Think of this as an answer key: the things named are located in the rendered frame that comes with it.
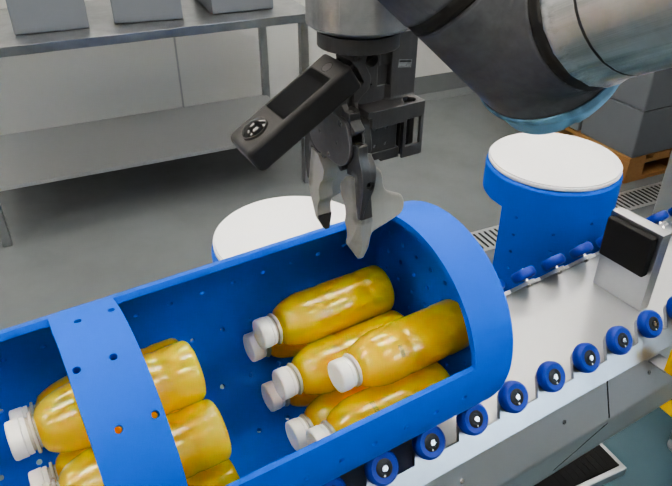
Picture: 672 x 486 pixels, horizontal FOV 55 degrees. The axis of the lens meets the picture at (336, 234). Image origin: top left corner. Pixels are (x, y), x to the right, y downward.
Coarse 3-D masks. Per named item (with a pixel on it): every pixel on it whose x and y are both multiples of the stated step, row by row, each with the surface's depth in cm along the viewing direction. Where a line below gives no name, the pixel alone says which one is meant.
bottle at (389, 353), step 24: (432, 312) 80; (456, 312) 80; (384, 336) 76; (408, 336) 77; (432, 336) 78; (456, 336) 79; (360, 360) 75; (384, 360) 74; (408, 360) 76; (432, 360) 78; (360, 384) 75; (384, 384) 76
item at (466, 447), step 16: (640, 336) 104; (608, 352) 101; (640, 352) 104; (656, 352) 105; (608, 368) 100; (624, 368) 102; (576, 384) 97; (592, 384) 98; (544, 400) 94; (560, 400) 95; (512, 416) 91; (528, 416) 92; (544, 416) 94; (496, 432) 90; (512, 432) 91; (448, 448) 86; (464, 448) 87; (480, 448) 88; (416, 464) 84; (432, 464) 85; (448, 464) 86; (368, 480) 81; (400, 480) 83; (416, 480) 84
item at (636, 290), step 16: (624, 208) 111; (608, 224) 110; (624, 224) 108; (640, 224) 107; (656, 224) 107; (608, 240) 111; (624, 240) 108; (640, 240) 105; (656, 240) 104; (608, 256) 112; (624, 256) 109; (640, 256) 106; (656, 256) 106; (608, 272) 115; (624, 272) 112; (640, 272) 107; (656, 272) 108; (608, 288) 116; (624, 288) 113; (640, 288) 110; (640, 304) 111
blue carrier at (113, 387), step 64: (256, 256) 75; (320, 256) 90; (384, 256) 95; (448, 256) 74; (64, 320) 63; (128, 320) 78; (192, 320) 84; (0, 384) 74; (128, 384) 58; (256, 384) 89; (448, 384) 72; (0, 448) 76; (128, 448) 56; (256, 448) 83; (320, 448) 65; (384, 448) 73
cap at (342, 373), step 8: (336, 360) 75; (344, 360) 74; (328, 368) 76; (336, 368) 74; (344, 368) 74; (352, 368) 74; (336, 376) 75; (344, 376) 73; (352, 376) 74; (336, 384) 75; (344, 384) 73; (352, 384) 74
